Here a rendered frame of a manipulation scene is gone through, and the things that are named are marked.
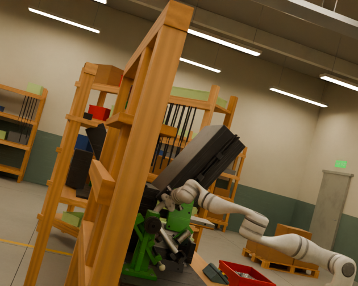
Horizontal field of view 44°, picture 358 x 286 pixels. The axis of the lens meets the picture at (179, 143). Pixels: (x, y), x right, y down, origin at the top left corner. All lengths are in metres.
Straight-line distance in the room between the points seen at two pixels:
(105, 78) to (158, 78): 4.40
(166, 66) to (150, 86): 0.09
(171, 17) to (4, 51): 9.79
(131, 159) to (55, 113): 9.51
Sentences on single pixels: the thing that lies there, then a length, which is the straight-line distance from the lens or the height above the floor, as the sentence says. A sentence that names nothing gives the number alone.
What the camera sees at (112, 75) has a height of 2.27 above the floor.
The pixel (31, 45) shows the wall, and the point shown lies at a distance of 11.21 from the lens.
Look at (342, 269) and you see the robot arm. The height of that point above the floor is 1.16.
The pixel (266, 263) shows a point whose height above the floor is 0.10.
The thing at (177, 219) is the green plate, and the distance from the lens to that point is 2.22.
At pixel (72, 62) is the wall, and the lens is 11.11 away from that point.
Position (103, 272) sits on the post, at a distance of 1.58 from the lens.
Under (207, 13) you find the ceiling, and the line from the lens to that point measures 9.62.
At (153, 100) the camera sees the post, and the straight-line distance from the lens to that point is 1.53.
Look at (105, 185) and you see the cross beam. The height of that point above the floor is 1.26.
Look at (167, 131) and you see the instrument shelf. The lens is 1.84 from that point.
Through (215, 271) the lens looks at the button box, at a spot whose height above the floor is 0.94.
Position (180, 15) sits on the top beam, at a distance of 1.59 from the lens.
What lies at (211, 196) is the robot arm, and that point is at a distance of 1.83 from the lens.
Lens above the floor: 1.41
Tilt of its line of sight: 2 degrees up
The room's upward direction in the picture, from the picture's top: 15 degrees clockwise
